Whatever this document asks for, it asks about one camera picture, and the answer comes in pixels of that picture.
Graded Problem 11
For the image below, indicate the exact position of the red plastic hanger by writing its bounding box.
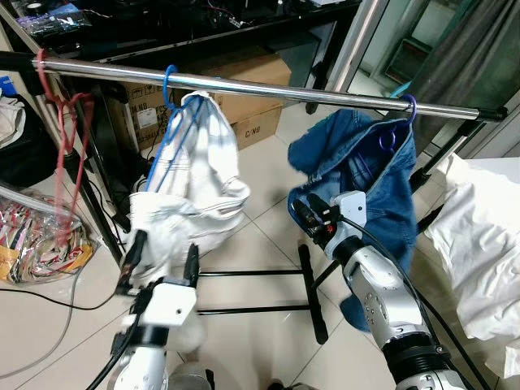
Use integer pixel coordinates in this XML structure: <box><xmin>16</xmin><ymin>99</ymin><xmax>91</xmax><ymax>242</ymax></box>
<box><xmin>32</xmin><ymin>49</ymin><xmax>97</xmax><ymax>249</ymax></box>

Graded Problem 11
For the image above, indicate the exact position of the aluminium glass sliding door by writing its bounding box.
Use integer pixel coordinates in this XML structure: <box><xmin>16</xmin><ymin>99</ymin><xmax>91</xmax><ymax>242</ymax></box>
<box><xmin>325</xmin><ymin>0</ymin><xmax>520</xmax><ymax>159</ymax></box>

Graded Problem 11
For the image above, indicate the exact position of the grey robot left leg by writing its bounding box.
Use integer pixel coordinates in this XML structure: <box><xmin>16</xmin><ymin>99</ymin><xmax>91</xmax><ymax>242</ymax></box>
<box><xmin>167</xmin><ymin>362</ymin><xmax>214</xmax><ymax>390</ymax></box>

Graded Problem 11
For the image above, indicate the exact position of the purple plastic hanger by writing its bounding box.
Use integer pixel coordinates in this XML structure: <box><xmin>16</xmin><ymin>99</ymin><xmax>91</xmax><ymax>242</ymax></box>
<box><xmin>374</xmin><ymin>94</ymin><xmax>418</xmax><ymax>154</ymax></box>

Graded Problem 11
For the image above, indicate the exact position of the black laundry bag with clothes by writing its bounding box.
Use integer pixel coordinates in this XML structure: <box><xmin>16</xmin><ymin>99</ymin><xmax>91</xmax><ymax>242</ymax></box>
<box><xmin>0</xmin><ymin>77</ymin><xmax>58</xmax><ymax>188</ymax></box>

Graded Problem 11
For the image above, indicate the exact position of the blue plastic hanger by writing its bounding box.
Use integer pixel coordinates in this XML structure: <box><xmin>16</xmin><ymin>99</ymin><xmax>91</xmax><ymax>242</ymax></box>
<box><xmin>145</xmin><ymin>63</ymin><xmax>214</xmax><ymax>194</ymax></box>

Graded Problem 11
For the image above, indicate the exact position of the small printed cardboard box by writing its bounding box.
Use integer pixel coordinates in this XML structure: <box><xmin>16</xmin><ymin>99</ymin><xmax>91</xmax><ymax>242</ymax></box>
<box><xmin>230</xmin><ymin>106</ymin><xmax>285</xmax><ymax>152</ymax></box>

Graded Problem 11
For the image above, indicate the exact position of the large plain cardboard box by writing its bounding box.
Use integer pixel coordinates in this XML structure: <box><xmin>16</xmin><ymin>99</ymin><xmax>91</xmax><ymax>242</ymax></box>
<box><xmin>172</xmin><ymin>53</ymin><xmax>293</xmax><ymax>124</ymax></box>

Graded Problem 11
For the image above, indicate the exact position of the labelled cardboard box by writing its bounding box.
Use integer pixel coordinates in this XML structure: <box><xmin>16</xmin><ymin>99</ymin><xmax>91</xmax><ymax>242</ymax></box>
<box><xmin>122</xmin><ymin>81</ymin><xmax>176</xmax><ymax>152</ymax></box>

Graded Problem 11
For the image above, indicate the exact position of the black desk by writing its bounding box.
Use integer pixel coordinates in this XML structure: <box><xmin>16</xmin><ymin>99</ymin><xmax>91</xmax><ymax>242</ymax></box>
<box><xmin>0</xmin><ymin>0</ymin><xmax>365</xmax><ymax>196</ymax></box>

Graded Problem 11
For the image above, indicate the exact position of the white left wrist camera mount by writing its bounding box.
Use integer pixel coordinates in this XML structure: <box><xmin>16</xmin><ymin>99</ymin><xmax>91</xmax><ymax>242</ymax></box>
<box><xmin>140</xmin><ymin>279</ymin><xmax>198</xmax><ymax>327</ymax></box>

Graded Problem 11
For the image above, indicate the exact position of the clear bag of snacks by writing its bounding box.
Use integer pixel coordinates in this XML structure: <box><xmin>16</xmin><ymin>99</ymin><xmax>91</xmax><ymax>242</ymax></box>
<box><xmin>0</xmin><ymin>183</ymin><xmax>98</xmax><ymax>285</ymax></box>

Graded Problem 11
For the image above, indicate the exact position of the cream jacket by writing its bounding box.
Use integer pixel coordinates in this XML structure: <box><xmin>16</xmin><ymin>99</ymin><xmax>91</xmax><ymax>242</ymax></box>
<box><xmin>122</xmin><ymin>91</ymin><xmax>253</xmax><ymax>354</ymax></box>

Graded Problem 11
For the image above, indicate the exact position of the clear plastic parts packet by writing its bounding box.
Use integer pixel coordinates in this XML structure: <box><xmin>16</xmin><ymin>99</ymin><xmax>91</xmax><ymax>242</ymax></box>
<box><xmin>16</xmin><ymin>4</ymin><xmax>82</xmax><ymax>37</ymax></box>

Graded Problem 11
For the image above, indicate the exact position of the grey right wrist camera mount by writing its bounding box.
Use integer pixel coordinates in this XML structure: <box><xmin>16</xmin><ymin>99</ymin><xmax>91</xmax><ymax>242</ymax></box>
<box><xmin>331</xmin><ymin>190</ymin><xmax>368</xmax><ymax>245</ymax></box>

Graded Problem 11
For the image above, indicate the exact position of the blue denim garment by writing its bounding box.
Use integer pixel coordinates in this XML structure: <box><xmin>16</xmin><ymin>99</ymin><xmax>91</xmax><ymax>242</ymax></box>
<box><xmin>288</xmin><ymin>110</ymin><xmax>421</xmax><ymax>332</ymax></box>

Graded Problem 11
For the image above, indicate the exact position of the grey robot right leg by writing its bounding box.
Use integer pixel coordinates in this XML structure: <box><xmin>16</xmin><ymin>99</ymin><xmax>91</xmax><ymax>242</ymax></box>
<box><xmin>268</xmin><ymin>380</ymin><xmax>319</xmax><ymax>390</ymax></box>

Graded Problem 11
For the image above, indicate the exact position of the dark grey curtain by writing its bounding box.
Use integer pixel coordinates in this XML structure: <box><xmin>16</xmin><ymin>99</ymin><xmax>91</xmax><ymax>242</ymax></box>
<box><xmin>410</xmin><ymin>0</ymin><xmax>505</xmax><ymax>111</ymax></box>

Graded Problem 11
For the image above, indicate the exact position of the black clothes rack frame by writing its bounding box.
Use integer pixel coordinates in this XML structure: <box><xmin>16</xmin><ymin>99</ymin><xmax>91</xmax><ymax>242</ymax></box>
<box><xmin>49</xmin><ymin>106</ymin><xmax>506</xmax><ymax>344</ymax></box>

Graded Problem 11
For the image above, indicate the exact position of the silver clothes rail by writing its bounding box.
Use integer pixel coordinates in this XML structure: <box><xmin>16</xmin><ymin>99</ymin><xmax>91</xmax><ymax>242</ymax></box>
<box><xmin>0</xmin><ymin>50</ymin><xmax>506</xmax><ymax>123</ymax></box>

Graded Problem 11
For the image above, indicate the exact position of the grey robot leg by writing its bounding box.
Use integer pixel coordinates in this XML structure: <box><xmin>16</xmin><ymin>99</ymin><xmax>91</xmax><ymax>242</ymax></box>
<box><xmin>268</xmin><ymin>380</ymin><xmax>319</xmax><ymax>390</ymax></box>
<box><xmin>167</xmin><ymin>362</ymin><xmax>214</xmax><ymax>390</ymax></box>

